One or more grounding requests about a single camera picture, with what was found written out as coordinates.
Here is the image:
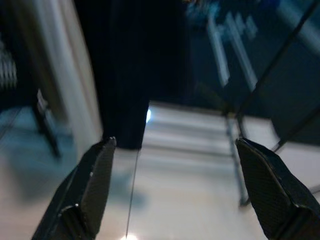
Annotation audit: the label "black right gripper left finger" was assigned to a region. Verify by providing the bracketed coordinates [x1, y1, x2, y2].
[31, 136, 117, 240]

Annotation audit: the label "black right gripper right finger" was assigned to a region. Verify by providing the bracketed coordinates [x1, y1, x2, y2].
[235, 137, 320, 240]

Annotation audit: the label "black metal clothes rack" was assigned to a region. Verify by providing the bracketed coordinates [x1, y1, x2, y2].
[219, 0, 320, 206]

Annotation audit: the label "black hanging cloth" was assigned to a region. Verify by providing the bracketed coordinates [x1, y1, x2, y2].
[73, 0, 193, 151]

